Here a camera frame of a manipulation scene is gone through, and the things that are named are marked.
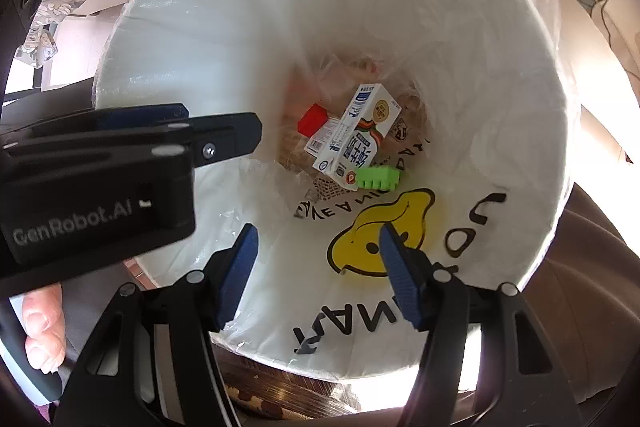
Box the green toy brick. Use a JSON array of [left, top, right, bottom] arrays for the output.
[[356, 166, 400, 192]]

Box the white milk carton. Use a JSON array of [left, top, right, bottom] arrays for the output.
[[312, 83, 401, 191]]

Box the small white red box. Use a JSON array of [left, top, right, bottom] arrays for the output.
[[304, 117, 340, 157]]

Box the red block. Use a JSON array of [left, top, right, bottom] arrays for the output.
[[296, 104, 329, 138]]

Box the white trash bin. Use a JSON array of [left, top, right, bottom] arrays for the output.
[[94, 0, 575, 381]]

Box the person's left hand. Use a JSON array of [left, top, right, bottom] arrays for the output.
[[22, 284, 66, 374]]

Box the grey trousered leg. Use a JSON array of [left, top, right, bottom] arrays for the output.
[[0, 76, 640, 427]]

